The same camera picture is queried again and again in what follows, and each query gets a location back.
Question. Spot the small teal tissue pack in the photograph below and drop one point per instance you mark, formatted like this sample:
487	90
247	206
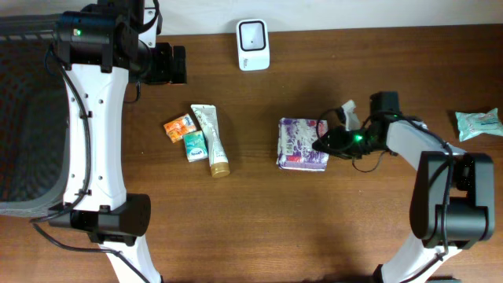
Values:
195	146

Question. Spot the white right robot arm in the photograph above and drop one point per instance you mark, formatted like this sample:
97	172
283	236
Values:
452	207

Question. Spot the white cream tube gold cap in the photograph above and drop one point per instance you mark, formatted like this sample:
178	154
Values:
207	118

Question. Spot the dark grey plastic basket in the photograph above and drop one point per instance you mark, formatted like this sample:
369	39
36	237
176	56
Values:
34	119

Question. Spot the white barcode scanner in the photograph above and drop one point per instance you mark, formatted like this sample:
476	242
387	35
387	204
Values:
253	48

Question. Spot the mint green wipes pack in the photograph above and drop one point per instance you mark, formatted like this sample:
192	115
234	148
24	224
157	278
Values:
471	125

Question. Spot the orange tissue pack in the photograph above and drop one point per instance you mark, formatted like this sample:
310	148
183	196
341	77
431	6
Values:
179	127

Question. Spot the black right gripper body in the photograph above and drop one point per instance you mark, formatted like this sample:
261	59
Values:
343	140

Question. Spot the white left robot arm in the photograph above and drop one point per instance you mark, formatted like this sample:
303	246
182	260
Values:
99	51

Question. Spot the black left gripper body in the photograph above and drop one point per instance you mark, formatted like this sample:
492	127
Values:
158	65

